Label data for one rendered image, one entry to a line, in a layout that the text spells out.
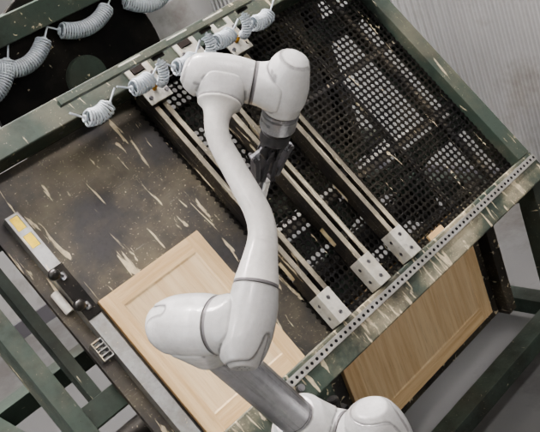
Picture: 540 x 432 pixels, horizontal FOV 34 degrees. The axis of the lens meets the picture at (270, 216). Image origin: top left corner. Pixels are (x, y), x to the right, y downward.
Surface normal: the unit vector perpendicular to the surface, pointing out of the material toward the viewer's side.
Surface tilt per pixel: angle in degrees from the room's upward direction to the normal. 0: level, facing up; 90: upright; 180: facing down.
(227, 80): 63
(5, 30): 90
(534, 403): 0
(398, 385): 90
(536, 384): 0
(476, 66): 90
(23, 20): 90
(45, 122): 56
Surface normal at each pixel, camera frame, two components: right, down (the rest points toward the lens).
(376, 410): -0.26, -0.86
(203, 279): 0.35, -0.42
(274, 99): -0.16, 0.68
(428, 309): 0.66, 0.07
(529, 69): -0.70, 0.51
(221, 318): -0.41, -0.31
